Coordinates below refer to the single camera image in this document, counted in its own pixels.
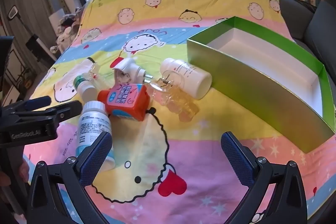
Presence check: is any clear bear-shaped bottle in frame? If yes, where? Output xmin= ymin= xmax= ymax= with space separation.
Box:
xmin=150 ymin=74 xmax=200 ymax=122

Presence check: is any white bottle green band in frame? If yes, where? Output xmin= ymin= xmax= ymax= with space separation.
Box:
xmin=73 ymin=60 xmax=98 ymax=104

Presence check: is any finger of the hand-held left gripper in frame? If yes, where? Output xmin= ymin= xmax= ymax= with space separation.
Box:
xmin=16 ymin=100 xmax=83 ymax=125
xmin=8 ymin=96 xmax=52 ymax=112

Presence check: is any white bottle blue label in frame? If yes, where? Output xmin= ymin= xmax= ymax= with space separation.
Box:
xmin=76 ymin=101 xmax=116 ymax=170

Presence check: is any person's left hand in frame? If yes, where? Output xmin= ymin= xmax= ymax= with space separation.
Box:
xmin=0 ymin=158 xmax=30 ymax=188

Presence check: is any green cardboard box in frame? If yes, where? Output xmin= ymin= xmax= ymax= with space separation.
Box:
xmin=187 ymin=17 xmax=336 ymax=153

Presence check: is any clear plastic clip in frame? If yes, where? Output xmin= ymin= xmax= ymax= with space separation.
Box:
xmin=88 ymin=64 xmax=105 ymax=88

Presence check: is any grey sofa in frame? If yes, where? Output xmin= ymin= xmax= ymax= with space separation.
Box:
xmin=273 ymin=0 xmax=336 ymax=56

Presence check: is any large white plastic bottle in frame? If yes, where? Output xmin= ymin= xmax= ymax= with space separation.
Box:
xmin=160 ymin=58 xmax=213 ymax=100

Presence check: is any cartoon printed blanket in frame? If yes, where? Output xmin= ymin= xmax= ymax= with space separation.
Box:
xmin=22 ymin=0 xmax=336 ymax=224

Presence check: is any white plug adapter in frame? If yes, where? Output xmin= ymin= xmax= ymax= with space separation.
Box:
xmin=113 ymin=57 xmax=147 ymax=86

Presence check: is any small mirror on stand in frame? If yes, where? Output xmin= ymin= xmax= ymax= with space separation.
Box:
xmin=7 ymin=5 xmax=19 ymax=21

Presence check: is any pile of clothes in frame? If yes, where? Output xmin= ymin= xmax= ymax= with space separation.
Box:
xmin=50 ymin=7 xmax=84 ymax=54

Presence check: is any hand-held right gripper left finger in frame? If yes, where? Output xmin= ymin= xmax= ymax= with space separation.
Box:
xmin=26 ymin=131 xmax=114 ymax=224

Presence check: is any white panel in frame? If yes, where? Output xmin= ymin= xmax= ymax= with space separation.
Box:
xmin=49 ymin=9 xmax=66 ymax=30

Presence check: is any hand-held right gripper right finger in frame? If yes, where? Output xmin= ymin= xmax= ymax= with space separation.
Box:
xmin=220 ymin=131 xmax=308 ymax=224

